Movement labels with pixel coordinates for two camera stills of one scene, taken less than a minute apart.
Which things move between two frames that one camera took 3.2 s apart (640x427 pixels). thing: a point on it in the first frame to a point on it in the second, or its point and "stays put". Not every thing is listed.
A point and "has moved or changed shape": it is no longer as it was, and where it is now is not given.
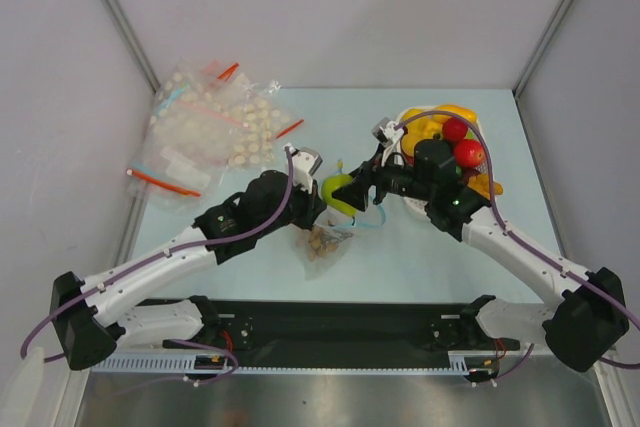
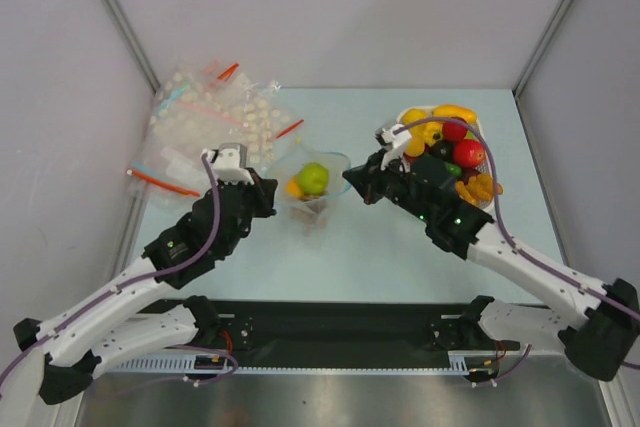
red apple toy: (468, 152) stays put
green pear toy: (328, 185) has moved or changed shape
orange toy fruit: (408, 143) stays put
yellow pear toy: (409, 113) stays put
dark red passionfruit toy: (468, 172) stays put
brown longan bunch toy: (321, 244) has moved or changed shape
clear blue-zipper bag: (322, 245) has moved or changed shape
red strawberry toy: (454, 130) stays put
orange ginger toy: (481, 184) stays put
